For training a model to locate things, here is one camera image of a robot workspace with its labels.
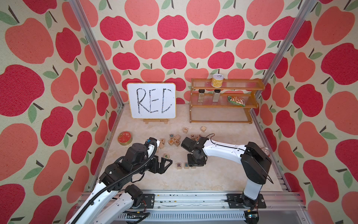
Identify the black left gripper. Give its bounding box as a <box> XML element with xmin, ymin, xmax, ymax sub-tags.
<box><xmin>132</xmin><ymin>153</ymin><xmax>173</xmax><ymax>174</ymax></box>

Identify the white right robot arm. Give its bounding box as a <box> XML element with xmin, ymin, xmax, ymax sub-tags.
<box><xmin>181</xmin><ymin>137</ymin><xmax>272</xmax><ymax>203</ymax></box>

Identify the glass spice jar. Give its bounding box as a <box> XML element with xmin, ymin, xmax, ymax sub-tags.
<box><xmin>212</xmin><ymin>90</ymin><xmax>221</xmax><ymax>102</ymax></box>
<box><xmin>198</xmin><ymin>89</ymin><xmax>205</xmax><ymax>103</ymax></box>

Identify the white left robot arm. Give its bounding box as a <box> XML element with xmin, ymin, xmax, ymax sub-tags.
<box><xmin>68</xmin><ymin>138</ymin><xmax>172</xmax><ymax>224</ymax></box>

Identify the yellow can on shelf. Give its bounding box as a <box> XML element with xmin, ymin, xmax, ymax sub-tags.
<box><xmin>211</xmin><ymin>74</ymin><xmax>224</xmax><ymax>88</ymax></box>

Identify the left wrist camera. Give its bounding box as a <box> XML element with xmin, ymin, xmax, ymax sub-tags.
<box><xmin>145</xmin><ymin>137</ymin><xmax>160</xmax><ymax>158</ymax></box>

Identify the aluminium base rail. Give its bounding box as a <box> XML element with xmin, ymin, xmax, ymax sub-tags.
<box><xmin>69</xmin><ymin>191</ymin><xmax>303</xmax><ymax>224</ymax></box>

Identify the whiteboard with REC writing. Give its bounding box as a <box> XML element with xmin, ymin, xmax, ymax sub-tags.
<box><xmin>127</xmin><ymin>83</ymin><xmax>176</xmax><ymax>119</ymax></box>

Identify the wooden block letter B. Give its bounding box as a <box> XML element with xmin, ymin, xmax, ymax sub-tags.
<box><xmin>168</xmin><ymin>139</ymin><xmax>174</xmax><ymax>146</ymax></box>

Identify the left glass spice jar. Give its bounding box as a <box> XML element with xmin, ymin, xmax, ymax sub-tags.
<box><xmin>198</xmin><ymin>89</ymin><xmax>205</xmax><ymax>103</ymax></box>

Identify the right glass spice jar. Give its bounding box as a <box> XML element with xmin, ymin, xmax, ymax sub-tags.
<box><xmin>212</xmin><ymin>90</ymin><xmax>221</xmax><ymax>102</ymax></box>

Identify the wooden whiteboard easel stand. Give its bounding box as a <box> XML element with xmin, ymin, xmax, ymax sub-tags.
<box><xmin>143</xmin><ymin>119</ymin><xmax>169</xmax><ymax>124</ymax></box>

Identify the round red tin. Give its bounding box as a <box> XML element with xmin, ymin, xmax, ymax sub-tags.
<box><xmin>117</xmin><ymin>131</ymin><xmax>132</xmax><ymax>146</ymax></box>

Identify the wooden two-tier shelf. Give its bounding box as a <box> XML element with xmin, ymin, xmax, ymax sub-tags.
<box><xmin>189</xmin><ymin>78</ymin><xmax>265</xmax><ymax>124</ymax></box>

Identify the green snack packet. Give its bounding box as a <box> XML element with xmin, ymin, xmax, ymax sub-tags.
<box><xmin>227</xmin><ymin>96</ymin><xmax>245</xmax><ymax>107</ymax></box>

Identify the red soda can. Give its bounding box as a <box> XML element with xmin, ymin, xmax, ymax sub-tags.
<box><xmin>261</xmin><ymin>147</ymin><xmax>271</xmax><ymax>157</ymax></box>

